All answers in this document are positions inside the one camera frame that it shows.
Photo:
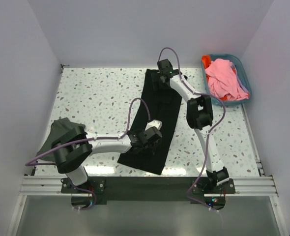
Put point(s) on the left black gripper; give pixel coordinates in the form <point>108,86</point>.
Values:
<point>153,147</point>

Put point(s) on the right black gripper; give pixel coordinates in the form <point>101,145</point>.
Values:
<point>159,75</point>

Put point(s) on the black t shirt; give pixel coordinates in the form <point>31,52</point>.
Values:
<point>160,114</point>

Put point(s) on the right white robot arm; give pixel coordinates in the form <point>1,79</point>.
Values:
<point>199,116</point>

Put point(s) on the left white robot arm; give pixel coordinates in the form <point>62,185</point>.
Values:
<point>73,148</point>

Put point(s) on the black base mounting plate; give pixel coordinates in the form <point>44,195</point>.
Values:
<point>100,190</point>

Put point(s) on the pink t shirt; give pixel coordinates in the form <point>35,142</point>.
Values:
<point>222,81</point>

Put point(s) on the teal laundry basket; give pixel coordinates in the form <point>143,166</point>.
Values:
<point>241,73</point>

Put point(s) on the lavender t shirt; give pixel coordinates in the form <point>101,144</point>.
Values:
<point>238,79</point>

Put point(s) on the folded dark green t shirt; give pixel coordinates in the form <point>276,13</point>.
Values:
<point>58,128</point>

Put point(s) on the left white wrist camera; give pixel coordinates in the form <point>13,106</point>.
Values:
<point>154,123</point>

